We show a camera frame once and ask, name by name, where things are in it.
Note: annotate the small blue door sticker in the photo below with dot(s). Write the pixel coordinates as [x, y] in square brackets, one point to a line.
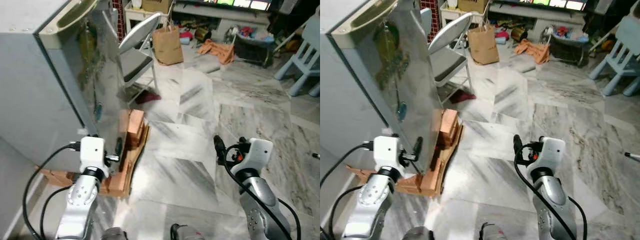
[98, 111]
[401, 111]

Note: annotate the dark red cloth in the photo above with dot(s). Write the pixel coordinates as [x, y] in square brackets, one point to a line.
[462, 96]
[149, 96]

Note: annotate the orange clay brick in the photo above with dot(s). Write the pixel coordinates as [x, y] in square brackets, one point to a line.
[362, 174]
[55, 176]
[430, 185]
[448, 127]
[135, 125]
[118, 183]

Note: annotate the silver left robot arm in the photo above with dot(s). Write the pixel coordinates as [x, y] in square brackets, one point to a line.
[370, 205]
[80, 205]

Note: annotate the crumpled orange cloth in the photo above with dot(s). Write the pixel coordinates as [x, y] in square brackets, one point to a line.
[217, 50]
[532, 50]

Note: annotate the grey robot leg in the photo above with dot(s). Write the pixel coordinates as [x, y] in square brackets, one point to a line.
[115, 235]
[417, 235]
[187, 234]
[495, 234]

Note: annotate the black basket with toys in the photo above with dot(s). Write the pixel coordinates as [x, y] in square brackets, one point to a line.
[252, 50]
[567, 50]

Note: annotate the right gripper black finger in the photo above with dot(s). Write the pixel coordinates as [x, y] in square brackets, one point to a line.
[517, 145]
[218, 145]

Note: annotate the red patterned lattice panel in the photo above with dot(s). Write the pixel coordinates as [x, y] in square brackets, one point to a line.
[430, 15]
[119, 20]

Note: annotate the small white table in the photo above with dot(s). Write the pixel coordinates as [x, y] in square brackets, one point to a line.
[447, 12]
[135, 12]

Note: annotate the grey metal folding chair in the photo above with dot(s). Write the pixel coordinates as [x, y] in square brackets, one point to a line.
[132, 62]
[445, 62]

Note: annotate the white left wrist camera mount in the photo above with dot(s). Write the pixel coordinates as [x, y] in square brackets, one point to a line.
[92, 152]
[387, 152]

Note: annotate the grey right robot leg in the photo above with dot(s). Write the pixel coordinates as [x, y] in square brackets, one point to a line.
[495, 234]
[187, 234]

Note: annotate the lit colourful screen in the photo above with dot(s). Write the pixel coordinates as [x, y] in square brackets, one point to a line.
[260, 5]
[575, 5]

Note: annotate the round brass pot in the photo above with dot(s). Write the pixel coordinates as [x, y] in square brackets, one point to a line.
[518, 34]
[202, 35]

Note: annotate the light blue plastic chair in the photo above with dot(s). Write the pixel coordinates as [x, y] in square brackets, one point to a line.
[622, 50]
[305, 55]

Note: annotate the grey low bench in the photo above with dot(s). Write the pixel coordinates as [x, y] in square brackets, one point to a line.
[225, 15]
[540, 15]

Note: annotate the brown paper bag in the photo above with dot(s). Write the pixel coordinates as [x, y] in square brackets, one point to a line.
[167, 47]
[482, 45]

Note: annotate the brown cardboard box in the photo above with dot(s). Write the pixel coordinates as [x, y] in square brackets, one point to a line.
[472, 5]
[156, 5]

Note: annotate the grey left robot leg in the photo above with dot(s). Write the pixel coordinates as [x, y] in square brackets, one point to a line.
[417, 235]
[115, 235]

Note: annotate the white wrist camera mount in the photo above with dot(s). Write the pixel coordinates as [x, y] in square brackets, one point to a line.
[552, 150]
[260, 152]
[92, 152]
[387, 152]

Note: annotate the grey mini fridge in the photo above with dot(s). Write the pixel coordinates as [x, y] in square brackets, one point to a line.
[30, 90]
[345, 90]

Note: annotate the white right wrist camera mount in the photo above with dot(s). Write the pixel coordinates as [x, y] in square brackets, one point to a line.
[260, 152]
[552, 150]

